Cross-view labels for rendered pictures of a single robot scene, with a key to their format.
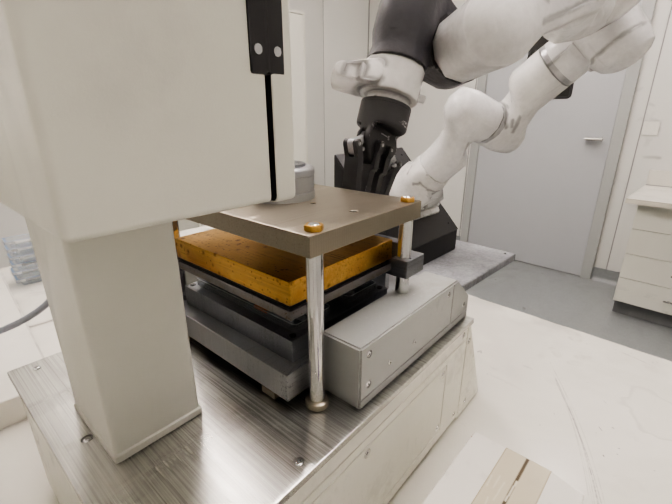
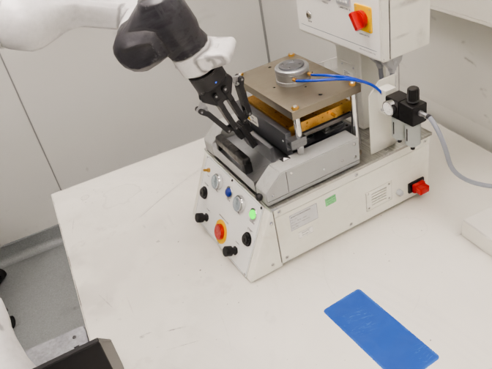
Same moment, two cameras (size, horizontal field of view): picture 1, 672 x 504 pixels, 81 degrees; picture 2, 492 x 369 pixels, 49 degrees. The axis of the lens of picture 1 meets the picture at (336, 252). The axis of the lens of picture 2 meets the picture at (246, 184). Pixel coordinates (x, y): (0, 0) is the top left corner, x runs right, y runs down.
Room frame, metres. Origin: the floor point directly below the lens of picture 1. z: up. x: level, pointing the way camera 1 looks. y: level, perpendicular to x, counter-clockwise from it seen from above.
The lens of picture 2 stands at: (1.56, 0.46, 1.64)
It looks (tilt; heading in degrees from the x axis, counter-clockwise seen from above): 34 degrees down; 207
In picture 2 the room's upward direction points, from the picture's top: 12 degrees counter-clockwise
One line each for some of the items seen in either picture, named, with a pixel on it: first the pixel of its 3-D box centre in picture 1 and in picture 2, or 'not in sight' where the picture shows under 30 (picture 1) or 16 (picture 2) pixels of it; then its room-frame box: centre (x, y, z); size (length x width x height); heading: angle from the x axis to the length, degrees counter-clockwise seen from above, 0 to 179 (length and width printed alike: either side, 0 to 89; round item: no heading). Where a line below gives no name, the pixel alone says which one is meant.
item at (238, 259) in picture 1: (279, 231); (296, 97); (0.46, 0.07, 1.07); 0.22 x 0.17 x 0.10; 49
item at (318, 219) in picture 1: (250, 220); (310, 87); (0.44, 0.10, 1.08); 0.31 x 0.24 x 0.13; 49
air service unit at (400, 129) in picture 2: not in sight; (402, 116); (0.50, 0.32, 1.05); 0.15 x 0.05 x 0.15; 49
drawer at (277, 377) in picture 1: (311, 291); (283, 138); (0.49, 0.03, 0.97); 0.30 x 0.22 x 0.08; 139
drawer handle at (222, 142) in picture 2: not in sight; (233, 153); (0.59, -0.06, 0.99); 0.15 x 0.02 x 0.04; 49
